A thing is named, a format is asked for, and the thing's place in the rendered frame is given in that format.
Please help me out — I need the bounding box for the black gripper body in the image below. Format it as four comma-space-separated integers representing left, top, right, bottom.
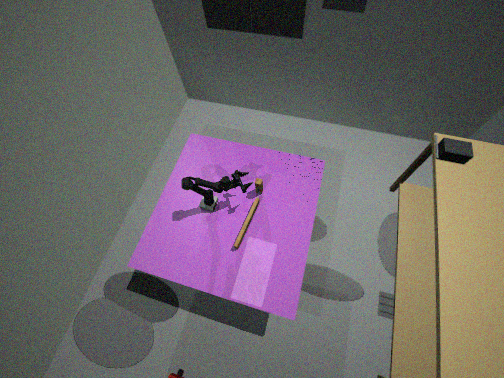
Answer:
230, 170, 246, 193

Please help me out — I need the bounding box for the wooden board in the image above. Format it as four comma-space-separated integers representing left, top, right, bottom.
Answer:
234, 197, 260, 249

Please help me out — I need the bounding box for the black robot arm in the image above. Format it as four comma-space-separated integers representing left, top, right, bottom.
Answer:
182, 173, 240, 206

